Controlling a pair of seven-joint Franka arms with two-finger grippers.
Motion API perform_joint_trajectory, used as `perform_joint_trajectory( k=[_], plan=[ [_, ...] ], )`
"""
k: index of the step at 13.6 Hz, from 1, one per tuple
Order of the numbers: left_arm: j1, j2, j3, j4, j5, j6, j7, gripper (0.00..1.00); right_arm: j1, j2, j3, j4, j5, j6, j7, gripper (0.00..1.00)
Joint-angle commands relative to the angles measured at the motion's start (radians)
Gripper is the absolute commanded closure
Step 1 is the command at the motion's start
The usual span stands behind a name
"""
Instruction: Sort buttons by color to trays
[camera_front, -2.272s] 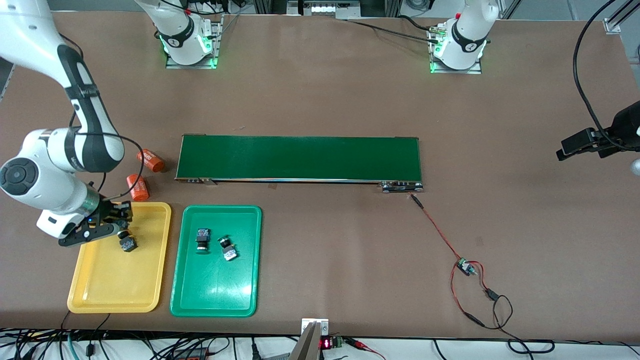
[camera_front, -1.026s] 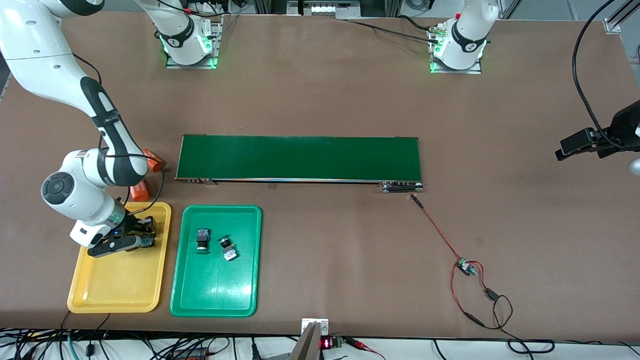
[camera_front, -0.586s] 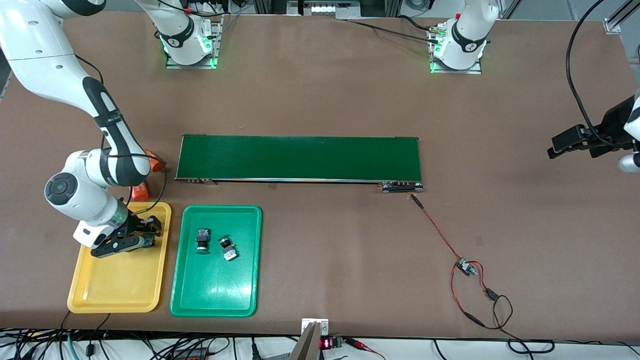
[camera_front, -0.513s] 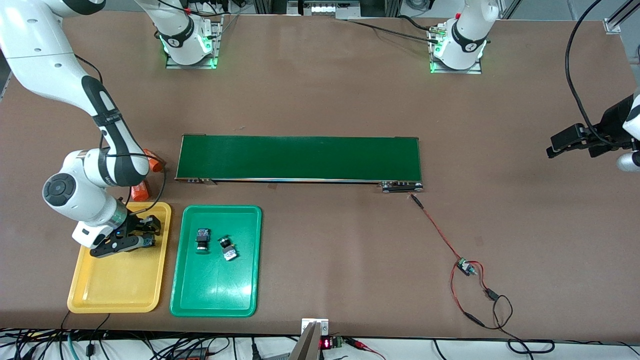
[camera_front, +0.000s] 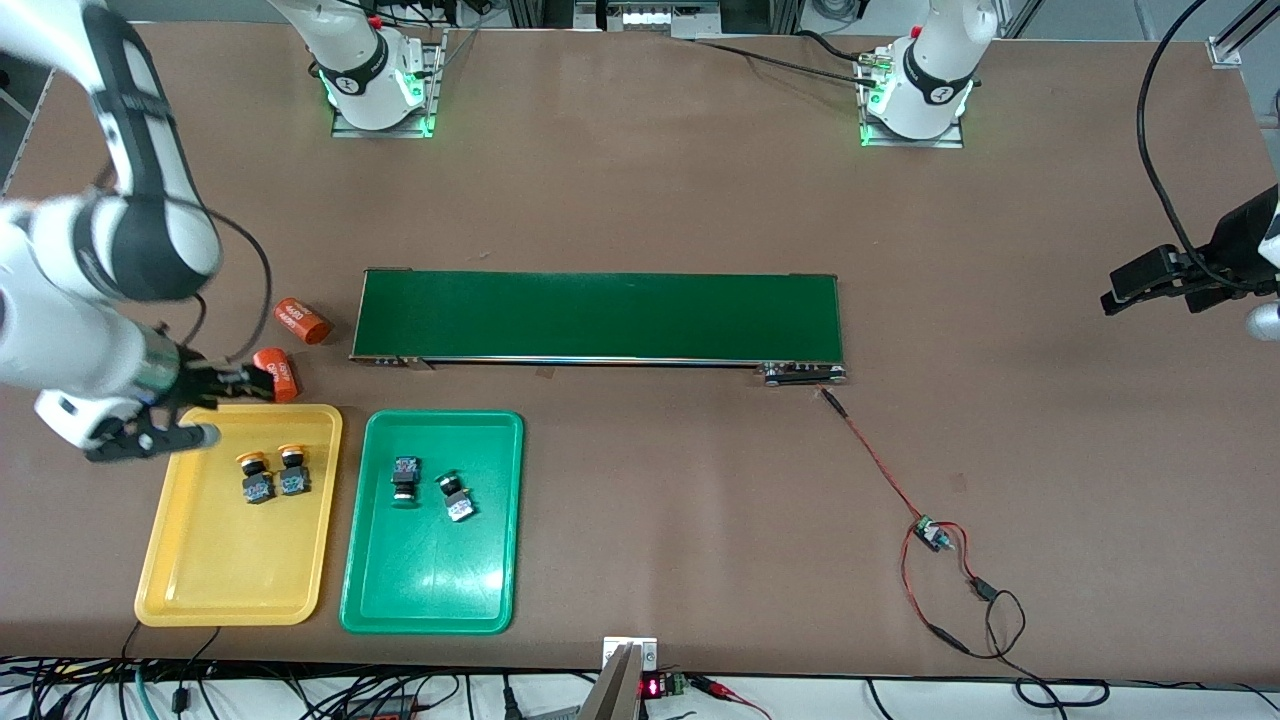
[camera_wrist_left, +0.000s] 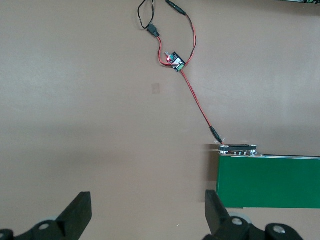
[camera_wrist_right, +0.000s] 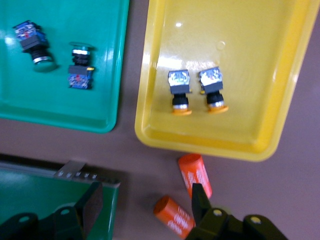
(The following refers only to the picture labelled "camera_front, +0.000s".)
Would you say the orange cylinder white print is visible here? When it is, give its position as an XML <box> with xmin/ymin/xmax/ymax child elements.
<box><xmin>252</xmin><ymin>347</ymin><xmax>300</xmax><ymax>405</ymax></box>
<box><xmin>273</xmin><ymin>297</ymin><xmax>333</xmax><ymax>348</ymax></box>

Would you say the yellow mushroom push button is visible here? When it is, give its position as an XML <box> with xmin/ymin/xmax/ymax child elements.
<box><xmin>236</xmin><ymin>452</ymin><xmax>278</xmax><ymax>507</ymax></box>
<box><xmin>276</xmin><ymin>444</ymin><xmax>312</xmax><ymax>498</ymax></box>

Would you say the green mushroom push button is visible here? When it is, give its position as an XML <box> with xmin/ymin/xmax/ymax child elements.
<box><xmin>389</xmin><ymin>456</ymin><xmax>424</xmax><ymax>510</ymax></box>
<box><xmin>436</xmin><ymin>472</ymin><xmax>478</xmax><ymax>524</ymax></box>

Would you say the yellow plastic tray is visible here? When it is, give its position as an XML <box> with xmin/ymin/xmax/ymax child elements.
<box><xmin>134</xmin><ymin>404</ymin><xmax>344</xmax><ymax>628</ymax></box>

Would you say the green plastic tray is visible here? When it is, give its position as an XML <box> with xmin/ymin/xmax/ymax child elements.
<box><xmin>339</xmin><ymin>409</ymin><xmax>526</xmax><ymax>636</ymax></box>

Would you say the green conveyor belt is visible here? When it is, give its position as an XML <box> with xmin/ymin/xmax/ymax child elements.
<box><xmin>349</xmin><ymin>267</ymin><xmax>849</xmax><ymax>388</ymax></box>

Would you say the red clip lead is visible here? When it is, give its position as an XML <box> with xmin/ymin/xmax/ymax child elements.
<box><xmin>690</xmin><ymin>675</ymin><xmax>773</xmax><ymax>720</ymax></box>

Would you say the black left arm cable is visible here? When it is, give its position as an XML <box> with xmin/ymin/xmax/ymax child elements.
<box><xmin>1137</xmin><ymin>0</ymin><xmax>1280</xmax><ymax>297</ymax></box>

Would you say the aluminium frame profile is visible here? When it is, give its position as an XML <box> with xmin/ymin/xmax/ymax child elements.
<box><xmin>1207</xmin><ymin>0</ymin><xmax>1280</xmax><ymax>67</ymax></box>

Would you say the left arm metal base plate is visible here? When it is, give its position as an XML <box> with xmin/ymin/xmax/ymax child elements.
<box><xmin>855</xmin><ymin>50</ymin><xmax>967</xmax><ymax>150</ymax></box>

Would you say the red black twisted wire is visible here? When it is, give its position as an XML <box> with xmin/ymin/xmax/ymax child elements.
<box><xmin>820</xmin><ymin>386</ymin><xmax>929</xmax><ymax>529</ymax></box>

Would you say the thin black wire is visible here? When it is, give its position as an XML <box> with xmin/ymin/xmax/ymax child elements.
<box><xmin>965</xmin><ymin>575</ymin><xmax>1111</xmax><ymax>709</ymax></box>

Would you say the tangled black cable bundle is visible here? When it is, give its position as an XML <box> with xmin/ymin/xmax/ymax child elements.
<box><xmin>0</xmin><ymin>655</ymin><xmax>131</xmax><ymax>720</ymax></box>

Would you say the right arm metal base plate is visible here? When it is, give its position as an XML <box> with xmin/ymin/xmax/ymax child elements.
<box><xmin>330</xmin><ymin>28</ymin><xmax>448</xmax><ymax>140</ymax></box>

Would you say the thin red wire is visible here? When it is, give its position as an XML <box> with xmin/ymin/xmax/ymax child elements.
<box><xmin>900</xmin><ymin>520</ymin><xmax>976</xmax><ymax>656</ymax></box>

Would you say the black power cable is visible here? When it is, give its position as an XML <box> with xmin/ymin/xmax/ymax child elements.
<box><xmin>693</xmin><ymin>28</ymin><xmax>887</xmax><ymax>87</ymax></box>

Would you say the small metal clamp bracket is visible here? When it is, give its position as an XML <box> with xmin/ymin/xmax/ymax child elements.
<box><xmin>602</xmin><ymin>636</ymin><xmax>659</xmax><ymax>669</ymax></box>

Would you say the grey camera mount bar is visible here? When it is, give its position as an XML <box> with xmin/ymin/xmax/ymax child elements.
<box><xmin>577</xmin><ymin>643</ymin><xmax>647</xmax><ymax>720</ymax></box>

